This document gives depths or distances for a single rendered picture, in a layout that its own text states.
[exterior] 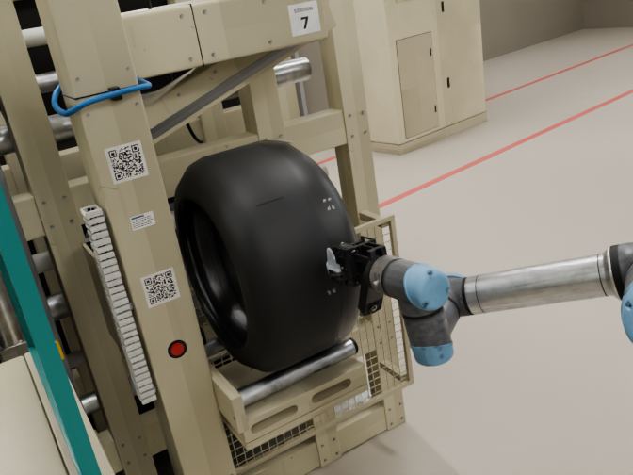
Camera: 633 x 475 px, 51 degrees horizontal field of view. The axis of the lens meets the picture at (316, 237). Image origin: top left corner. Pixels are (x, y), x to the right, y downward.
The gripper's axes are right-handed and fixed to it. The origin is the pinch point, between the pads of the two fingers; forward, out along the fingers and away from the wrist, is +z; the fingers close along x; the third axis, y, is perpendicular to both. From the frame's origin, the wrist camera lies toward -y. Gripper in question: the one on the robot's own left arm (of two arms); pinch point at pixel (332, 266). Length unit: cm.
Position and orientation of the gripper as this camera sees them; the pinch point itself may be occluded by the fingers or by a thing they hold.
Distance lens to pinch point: 143.9
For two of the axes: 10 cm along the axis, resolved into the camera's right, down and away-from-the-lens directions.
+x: -8.5, 3.1, -4.3
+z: -4.9, -1.3, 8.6
